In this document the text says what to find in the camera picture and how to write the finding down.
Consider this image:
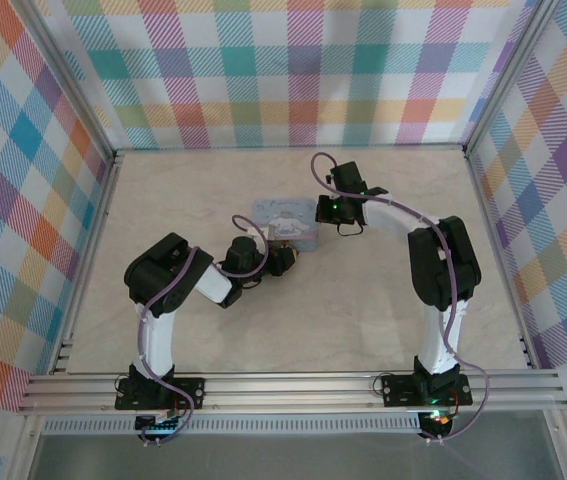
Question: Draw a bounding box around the wide aluminium mounting rail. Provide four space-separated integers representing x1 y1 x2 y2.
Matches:
16 368 567 417

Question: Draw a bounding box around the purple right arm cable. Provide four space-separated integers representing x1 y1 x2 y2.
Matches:
310 152 491 442

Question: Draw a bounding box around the aluminium frame post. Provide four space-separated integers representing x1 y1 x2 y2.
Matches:
463 0 560 152
21 0 118 157

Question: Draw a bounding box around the slotted grey cable duct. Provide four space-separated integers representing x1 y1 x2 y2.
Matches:
41 418 422 435

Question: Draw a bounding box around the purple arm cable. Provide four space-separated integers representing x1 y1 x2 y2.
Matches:
310 152 491 442
135 214 270 444

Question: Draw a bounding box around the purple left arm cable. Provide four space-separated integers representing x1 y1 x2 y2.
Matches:
135 214 270 444

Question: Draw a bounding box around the aluminium table side rail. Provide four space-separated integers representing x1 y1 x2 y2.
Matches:
48 149 125 377
462 147 540 370

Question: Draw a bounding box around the light blue cartoon pouch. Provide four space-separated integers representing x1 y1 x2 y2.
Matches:
252 198 321 254

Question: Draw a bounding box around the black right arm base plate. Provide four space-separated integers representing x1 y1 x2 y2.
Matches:
379 371 475 408

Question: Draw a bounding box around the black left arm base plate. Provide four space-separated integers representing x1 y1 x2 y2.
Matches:
114 376 207 412

